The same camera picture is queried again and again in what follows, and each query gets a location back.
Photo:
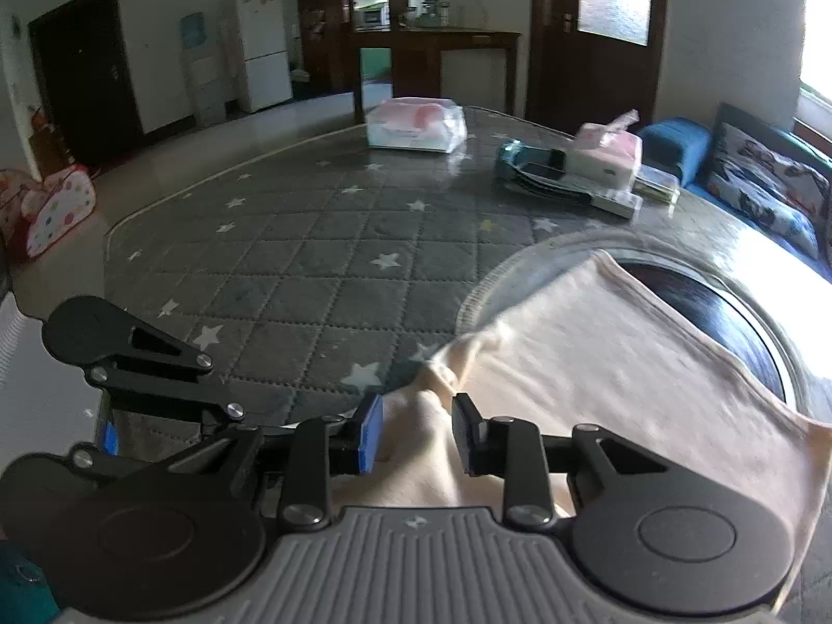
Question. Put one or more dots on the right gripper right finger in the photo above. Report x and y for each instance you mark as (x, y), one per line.
(511, 450)

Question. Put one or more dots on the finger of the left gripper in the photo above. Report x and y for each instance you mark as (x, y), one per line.
(110, 441)

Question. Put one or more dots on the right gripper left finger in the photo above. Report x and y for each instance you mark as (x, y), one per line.
(322, 448)

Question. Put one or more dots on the cream sweatshirt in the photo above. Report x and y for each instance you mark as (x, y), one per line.
(596, 346)

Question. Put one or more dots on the teal jacket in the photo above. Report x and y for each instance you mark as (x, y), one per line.
(25, 597)

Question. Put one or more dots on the grey quilted star tablecloth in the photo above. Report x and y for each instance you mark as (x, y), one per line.
(330, 268)

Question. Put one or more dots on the polka dot play tent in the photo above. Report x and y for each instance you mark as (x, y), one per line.
(37, 215)

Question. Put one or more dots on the round black induction cooktop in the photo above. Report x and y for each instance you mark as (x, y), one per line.
(681, 277)

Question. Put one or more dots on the white remote control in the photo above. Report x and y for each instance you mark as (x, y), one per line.
(620, 203)

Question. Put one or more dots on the pink tissue box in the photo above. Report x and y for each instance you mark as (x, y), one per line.
(609, 153)

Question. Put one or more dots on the water dispenser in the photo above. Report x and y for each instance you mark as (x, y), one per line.
(202, 71)

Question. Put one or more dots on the pink wet wipes pack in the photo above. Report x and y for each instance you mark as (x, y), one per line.
(417, 124)

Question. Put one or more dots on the blue sofa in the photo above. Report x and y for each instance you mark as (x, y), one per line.
(686, 148)

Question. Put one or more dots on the left butterfly pillow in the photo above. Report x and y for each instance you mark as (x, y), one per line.
(779, 194)

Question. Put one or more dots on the dark wooden side table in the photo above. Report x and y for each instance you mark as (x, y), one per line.
(416, 58)

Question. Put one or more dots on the white refrigerator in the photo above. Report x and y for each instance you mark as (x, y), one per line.
(263, 52)

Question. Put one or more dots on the dark wooden door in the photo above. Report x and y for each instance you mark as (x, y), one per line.
(592, 60)

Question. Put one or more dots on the dark wooden cabinet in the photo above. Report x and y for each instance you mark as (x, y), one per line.
(323, 27)

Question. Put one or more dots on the window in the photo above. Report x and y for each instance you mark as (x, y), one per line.
(813, 107)

